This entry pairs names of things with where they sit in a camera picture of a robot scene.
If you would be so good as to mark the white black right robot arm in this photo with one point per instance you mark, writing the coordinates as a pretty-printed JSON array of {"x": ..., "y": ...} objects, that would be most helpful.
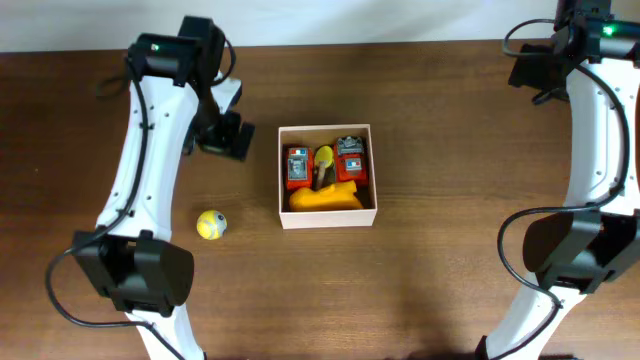
[{"x": 593, "y": 237}]

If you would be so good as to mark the orange toy fish figure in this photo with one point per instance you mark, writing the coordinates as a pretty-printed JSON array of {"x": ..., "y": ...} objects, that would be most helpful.
[{"x": 335, "y": 197}]

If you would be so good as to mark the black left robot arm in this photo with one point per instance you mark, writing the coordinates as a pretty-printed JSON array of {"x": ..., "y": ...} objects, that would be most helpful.
[{"x": 180, "y": 100}]

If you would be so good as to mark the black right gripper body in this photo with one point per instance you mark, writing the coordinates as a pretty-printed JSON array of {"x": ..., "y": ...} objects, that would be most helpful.
[{"x": 541, "y": 72}]

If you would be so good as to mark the red toy car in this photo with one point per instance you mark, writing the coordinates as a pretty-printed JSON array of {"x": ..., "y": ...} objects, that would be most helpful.
[{"x": 299, "y": 168}]

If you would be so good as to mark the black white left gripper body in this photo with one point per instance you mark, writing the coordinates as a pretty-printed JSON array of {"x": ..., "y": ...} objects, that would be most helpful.
[{"x": 220, "y": 133}]

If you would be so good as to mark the red toy fire truck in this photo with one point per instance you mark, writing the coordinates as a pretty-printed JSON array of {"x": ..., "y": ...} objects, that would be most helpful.
[{"x": 351, "y": 160}]

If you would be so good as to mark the yellow grey toy ball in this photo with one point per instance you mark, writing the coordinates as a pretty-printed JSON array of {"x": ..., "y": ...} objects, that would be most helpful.
[{"x": 211, "y": 225}]

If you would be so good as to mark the white open cardboard box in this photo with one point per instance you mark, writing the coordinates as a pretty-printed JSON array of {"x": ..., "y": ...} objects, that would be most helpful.
[{"x": 315, "y": 136}]

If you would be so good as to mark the yellow wooden rattle drum toy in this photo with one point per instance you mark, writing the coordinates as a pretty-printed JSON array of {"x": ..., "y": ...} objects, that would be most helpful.
[{"x": 323, "y": 160}]

